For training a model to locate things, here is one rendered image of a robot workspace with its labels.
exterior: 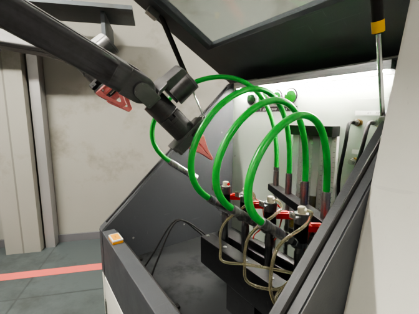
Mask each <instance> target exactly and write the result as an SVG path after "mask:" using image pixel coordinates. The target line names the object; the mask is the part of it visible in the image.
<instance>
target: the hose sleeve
mask: <svg viewBox="0 0 419 314"><path fill-rule="evenodd" d="M168 164H169V165H170V166H172V167H174V168H175V169H177V170H178V171H180V172H181V173H183V174H184V175H186V176H187V177H189V176H188V169H186V168H185V167H183V166H182V165H180V164H179V163H177V162H176V161H174V160H172V159H171V160H170V162H169V163H168Z"/></svg>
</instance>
